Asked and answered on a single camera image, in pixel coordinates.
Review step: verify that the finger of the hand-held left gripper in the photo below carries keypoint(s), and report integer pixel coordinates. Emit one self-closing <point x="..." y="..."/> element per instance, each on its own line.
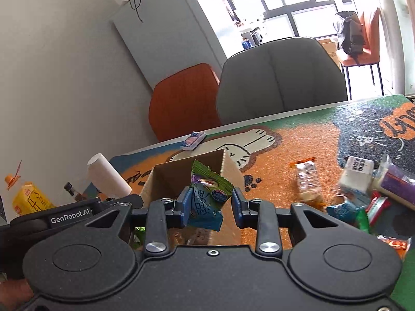
<point x="136" y="201"/>

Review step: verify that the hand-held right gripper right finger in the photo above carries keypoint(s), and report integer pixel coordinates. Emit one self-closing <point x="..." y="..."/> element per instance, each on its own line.
<point x="238" y="208"/>

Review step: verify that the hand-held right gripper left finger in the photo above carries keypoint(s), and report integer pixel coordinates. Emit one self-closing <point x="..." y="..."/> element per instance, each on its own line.
<point x="186" y="208"/>

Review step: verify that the cardboard box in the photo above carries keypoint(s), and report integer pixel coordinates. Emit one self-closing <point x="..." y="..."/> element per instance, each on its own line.
<point x="171" y="178"/>

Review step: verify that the white block snack packet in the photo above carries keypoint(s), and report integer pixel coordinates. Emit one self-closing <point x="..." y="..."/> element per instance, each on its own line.
<point x="355" y="175"/>

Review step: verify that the person's left hand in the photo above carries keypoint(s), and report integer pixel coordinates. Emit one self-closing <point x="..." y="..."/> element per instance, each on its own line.
<point x="14" y="294"/>

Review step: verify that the yellow drink bottle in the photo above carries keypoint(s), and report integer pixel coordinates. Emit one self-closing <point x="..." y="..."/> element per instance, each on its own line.
<point x="29" y="199"/>

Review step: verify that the white paper roll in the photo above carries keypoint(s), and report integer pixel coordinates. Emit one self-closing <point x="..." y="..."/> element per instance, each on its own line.
<point x="105" y="175"/>

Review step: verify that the small glass bottle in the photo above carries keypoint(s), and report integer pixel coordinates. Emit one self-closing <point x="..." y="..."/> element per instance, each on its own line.
<point x="73" y="191"/>

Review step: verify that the printed cat mat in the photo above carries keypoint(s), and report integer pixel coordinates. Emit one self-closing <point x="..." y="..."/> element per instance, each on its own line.
<point x="278" y="155"/>

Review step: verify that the pink blue tissue packet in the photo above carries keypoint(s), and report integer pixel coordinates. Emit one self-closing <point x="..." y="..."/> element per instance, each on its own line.
<point x="193" y="141"/>

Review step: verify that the clear snack packet orange ends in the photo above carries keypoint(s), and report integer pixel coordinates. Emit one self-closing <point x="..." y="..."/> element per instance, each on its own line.
<point x="309" y="181"/>

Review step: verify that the teal snack packet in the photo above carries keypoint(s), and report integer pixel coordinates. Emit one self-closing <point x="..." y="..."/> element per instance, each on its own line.
<point x="342" y="212"/>

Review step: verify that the small green snack packet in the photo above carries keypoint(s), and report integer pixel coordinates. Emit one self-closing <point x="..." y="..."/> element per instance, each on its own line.
<point x="362" y="220"/>

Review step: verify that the grey chair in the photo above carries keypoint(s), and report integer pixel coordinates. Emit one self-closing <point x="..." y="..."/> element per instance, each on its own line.
<point x="282" y="77"/>

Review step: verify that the red white snack packet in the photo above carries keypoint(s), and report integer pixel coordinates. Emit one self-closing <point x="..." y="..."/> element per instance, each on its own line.
<point x="377" y="207"/>

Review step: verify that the purple snack packet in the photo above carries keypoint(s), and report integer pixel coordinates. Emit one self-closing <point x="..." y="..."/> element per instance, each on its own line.
<point x="397" y="183"/>

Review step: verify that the brown cardboard carton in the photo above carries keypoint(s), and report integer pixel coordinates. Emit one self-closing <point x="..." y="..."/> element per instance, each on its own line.
<point x="330" y="50"/>

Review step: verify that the orange chair with black legs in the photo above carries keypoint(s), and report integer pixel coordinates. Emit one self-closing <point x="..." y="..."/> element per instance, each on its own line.
<point x="369" y="55"/>

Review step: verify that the black backpack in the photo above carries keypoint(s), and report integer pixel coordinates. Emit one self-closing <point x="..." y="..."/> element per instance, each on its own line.
<point x="351" y="37"/>

